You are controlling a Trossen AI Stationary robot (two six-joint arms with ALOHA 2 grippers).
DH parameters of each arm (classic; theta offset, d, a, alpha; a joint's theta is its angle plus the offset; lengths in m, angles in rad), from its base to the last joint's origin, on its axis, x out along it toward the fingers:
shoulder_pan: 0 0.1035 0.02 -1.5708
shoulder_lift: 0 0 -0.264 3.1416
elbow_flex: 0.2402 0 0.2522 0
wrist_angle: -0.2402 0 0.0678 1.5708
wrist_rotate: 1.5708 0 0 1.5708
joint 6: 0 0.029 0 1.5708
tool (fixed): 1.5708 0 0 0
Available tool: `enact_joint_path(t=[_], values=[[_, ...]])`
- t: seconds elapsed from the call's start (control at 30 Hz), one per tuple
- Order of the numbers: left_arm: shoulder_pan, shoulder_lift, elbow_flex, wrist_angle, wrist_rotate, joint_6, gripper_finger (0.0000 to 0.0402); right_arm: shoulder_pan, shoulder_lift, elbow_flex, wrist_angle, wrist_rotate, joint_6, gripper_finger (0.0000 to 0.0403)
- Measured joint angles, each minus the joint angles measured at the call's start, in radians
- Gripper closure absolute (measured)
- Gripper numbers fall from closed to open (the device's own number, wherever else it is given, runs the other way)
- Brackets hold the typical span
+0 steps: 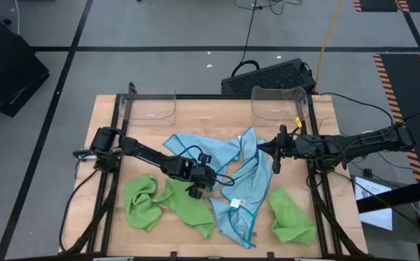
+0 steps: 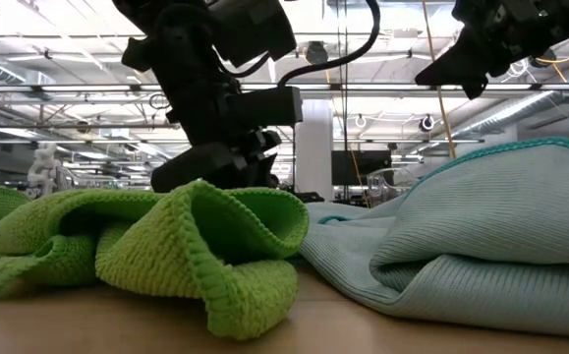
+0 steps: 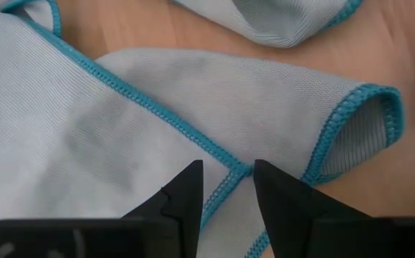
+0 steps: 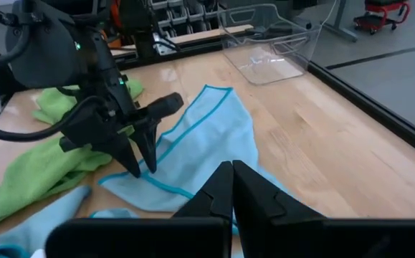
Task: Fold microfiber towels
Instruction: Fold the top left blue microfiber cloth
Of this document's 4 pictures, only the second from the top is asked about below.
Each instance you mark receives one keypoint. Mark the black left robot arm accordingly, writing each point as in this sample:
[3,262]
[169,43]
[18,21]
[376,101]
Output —
[244,29]

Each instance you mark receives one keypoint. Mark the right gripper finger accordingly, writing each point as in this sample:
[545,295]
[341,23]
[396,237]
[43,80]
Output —
[461,64]
[476,88]

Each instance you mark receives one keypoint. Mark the silver ceiling rail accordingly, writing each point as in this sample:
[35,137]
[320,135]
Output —
[92,88]

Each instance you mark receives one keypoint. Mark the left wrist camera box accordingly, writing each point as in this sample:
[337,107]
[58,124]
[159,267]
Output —
[264,105]

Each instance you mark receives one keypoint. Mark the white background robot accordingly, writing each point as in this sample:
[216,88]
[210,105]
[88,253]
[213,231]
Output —
[43,169]

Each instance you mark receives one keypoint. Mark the white pillar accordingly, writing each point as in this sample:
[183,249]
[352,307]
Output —
[313,147]

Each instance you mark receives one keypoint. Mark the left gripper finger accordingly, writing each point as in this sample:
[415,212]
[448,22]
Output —
[267,140]
[252,169]

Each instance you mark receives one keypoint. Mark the brown ceiling pipe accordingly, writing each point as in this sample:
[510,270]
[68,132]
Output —
[68,126]

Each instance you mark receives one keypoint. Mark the black monitor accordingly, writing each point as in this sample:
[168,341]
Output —
[358,169]

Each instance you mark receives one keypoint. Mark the grey hanging device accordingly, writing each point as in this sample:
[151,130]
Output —
[316,53]

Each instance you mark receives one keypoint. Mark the light blue microfiber towel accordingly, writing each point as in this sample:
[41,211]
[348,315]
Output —
[485,221]

